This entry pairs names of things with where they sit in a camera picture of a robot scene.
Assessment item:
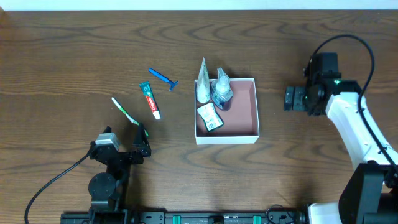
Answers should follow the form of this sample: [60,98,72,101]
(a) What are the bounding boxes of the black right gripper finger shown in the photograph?
[284,86,295,111]
[293,86,307,111]

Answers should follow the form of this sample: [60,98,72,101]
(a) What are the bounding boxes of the red green toothpaste tube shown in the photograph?
[139,81,161,120]

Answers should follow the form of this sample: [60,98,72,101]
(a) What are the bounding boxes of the clear blue soap pump bottle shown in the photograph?
[211,67,233,111]

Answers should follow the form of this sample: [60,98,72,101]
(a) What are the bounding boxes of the green white labelled packet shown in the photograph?
[197,102,224,132]

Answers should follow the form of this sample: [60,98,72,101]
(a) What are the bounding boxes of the white squeeze tube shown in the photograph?
[196,58,211,104]

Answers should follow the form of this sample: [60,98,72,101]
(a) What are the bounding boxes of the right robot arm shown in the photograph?
[284,53,397,223]

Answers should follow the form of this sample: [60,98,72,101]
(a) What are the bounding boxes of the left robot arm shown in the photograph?
[88,124,152,223]

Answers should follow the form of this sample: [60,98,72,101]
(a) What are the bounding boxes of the green white toothbrush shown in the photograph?
[111,97,140,126]

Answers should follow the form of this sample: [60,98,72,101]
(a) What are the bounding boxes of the white box with pink interior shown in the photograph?
[194,78,260,145]

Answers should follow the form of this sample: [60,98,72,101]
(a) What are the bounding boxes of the blue disposable razor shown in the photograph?
[149,68,178,91]

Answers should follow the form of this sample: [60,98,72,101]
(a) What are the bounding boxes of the black mounting rail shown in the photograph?
[60,209,308,224]

